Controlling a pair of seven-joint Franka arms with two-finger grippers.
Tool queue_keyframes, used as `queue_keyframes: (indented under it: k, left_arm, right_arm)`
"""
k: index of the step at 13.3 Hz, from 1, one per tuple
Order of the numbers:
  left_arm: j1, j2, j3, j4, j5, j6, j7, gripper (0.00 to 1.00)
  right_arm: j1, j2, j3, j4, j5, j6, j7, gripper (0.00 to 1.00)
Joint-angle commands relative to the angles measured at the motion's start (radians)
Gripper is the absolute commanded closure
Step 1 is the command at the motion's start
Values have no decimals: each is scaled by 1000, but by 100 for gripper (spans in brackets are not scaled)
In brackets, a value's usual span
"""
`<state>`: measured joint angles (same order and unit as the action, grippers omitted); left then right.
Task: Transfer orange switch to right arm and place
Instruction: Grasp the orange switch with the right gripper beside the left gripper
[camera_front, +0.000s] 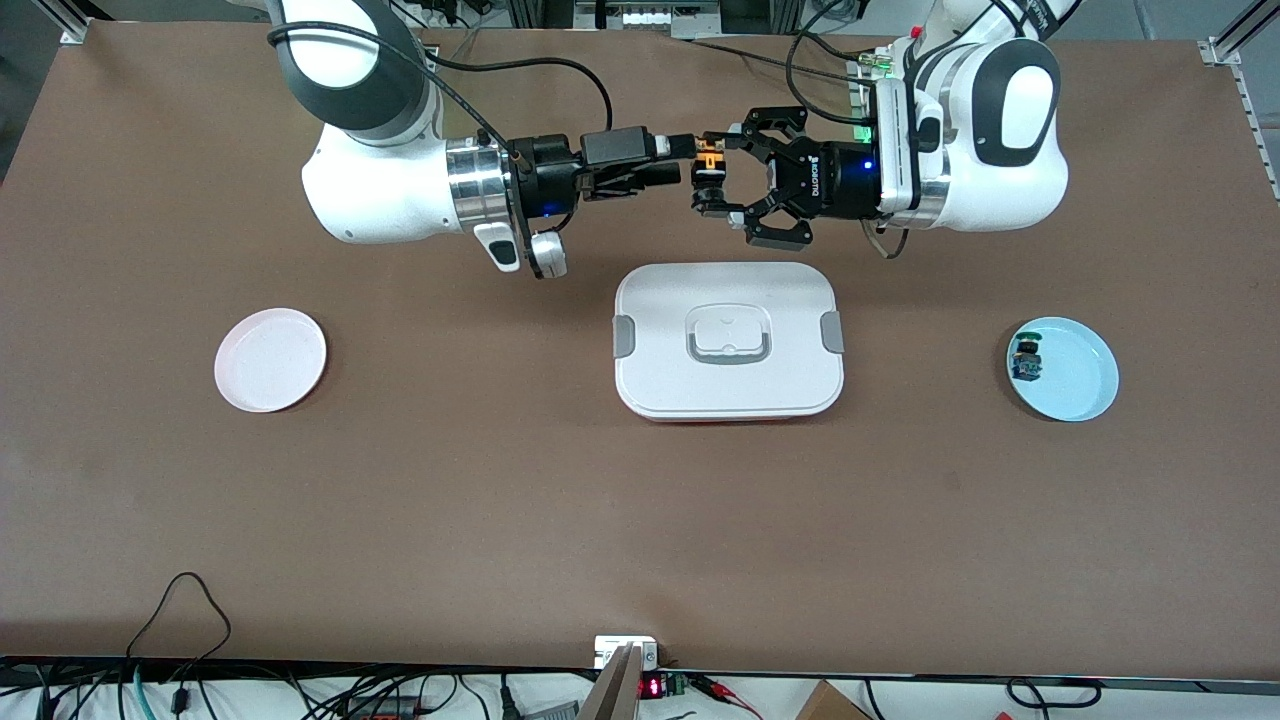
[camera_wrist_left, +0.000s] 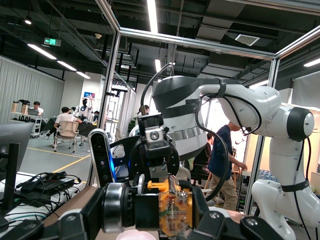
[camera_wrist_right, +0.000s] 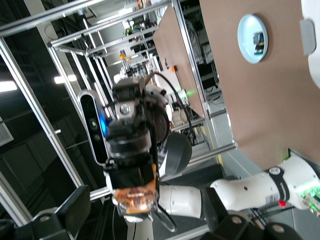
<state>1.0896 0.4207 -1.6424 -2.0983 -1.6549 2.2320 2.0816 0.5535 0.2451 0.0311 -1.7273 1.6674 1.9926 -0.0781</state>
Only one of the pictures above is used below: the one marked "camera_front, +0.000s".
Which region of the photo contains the orange push-button switch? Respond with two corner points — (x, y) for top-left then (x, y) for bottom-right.
(692, 140), (733, 211)

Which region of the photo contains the metal equipment rack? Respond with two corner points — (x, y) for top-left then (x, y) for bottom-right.
(505, 0), (806, 41)

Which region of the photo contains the white lidded lunch box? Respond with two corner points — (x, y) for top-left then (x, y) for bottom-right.
(613, 262), (846, 423)

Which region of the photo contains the light blue round plate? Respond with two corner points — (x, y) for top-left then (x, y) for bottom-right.
(1006, 316), (1120, 423)

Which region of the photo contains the pale pink round plate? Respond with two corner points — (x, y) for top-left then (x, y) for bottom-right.
(214, 308), (328, 414)

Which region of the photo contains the white outlet box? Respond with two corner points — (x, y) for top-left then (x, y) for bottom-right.
(594, 635), (661, 671)

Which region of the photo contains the brown cardboard box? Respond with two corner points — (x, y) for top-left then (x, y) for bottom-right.
(795, 680), (871, 720)

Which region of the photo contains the grey slanted bar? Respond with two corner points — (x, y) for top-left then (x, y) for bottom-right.
(578, 643), (646, 720)

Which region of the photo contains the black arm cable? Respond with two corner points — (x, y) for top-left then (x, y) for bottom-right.
(266, 24), (614, 161)
(786, 0), (873, 127)

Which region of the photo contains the black cable on table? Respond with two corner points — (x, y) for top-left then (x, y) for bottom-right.
(690, 38), (873, 83)

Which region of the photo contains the aluminium frame extrusion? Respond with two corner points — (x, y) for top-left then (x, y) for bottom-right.
(30, 0), (116, 46)
(1200, 0), (1280, 67)

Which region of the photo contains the black coiled cable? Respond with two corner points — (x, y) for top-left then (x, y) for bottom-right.
(1005, 678), (1103, 711)

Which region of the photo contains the black looped cable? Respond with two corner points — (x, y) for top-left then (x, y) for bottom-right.
(125, 572), (233, 691)

